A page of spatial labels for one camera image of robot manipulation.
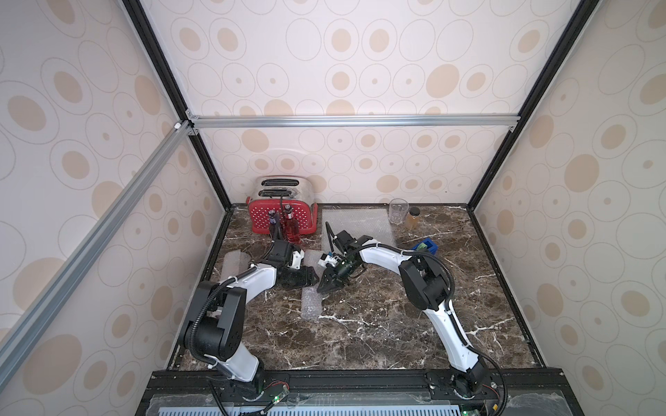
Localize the single bubble wrap sheet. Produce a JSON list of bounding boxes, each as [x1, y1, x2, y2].
[[220, 251, 251, 282]]

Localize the blue tape dispenser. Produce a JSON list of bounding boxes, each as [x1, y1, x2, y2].
[[413, 237, 439, 255]]

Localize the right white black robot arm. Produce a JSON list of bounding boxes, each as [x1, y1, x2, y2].
[[317, 224, 499, 399]]

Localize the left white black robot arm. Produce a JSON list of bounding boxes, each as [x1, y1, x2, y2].
[[178, 201, 319, 398]]

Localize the red perforated plastic basket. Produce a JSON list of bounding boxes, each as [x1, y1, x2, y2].
[[247, 199, 318, 235]]

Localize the silver toaster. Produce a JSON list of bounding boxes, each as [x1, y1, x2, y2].
[[246, 175, 315, 206]]

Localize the clear drinking glass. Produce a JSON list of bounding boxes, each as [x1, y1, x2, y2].
[[388, 199, 409, 225]]

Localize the brown spice jar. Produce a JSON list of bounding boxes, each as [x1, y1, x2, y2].
[[405, 206, 421, 231]]

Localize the horizontal aluminium bar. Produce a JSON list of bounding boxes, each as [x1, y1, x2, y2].
[[175, 114, 520, 133]]

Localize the left diagonal aluminium bar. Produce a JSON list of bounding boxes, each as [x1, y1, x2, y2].
[[1, 120, 194, 389]]

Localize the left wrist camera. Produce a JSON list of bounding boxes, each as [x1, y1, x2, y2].
[[289, 250, 305, 270]]

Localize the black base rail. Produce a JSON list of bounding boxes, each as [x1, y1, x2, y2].
[[137, 369, 583, 415]]

